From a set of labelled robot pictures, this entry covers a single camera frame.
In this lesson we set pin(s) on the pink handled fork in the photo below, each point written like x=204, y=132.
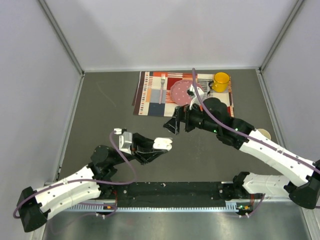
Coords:
x=162, y=82

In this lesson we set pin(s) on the beige ceramic mug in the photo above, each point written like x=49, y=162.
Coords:
x=265, y=133

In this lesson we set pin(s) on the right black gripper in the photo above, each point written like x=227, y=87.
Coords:
x=185, y=114

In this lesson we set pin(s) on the patchwork colourful placemat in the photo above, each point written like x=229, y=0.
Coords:
x=158, y=93

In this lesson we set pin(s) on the grey slotted cable duct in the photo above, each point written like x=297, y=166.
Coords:
x=106, y=208

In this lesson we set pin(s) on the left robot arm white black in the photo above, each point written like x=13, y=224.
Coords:
x=93, y=181

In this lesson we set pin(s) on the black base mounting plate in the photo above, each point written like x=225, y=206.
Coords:
x=173, y=194

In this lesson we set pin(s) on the pink dotted plate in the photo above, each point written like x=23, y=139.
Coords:
x=178, y=92

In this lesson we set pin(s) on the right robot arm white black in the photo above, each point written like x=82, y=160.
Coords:
x=299, y=178

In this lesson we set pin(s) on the white earbud case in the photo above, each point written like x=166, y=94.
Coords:
x=162, y=143

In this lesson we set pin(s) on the yellow mug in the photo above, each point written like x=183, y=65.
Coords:
x=220, y=82

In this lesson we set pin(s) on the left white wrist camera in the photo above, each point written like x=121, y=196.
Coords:
x=124, y=140

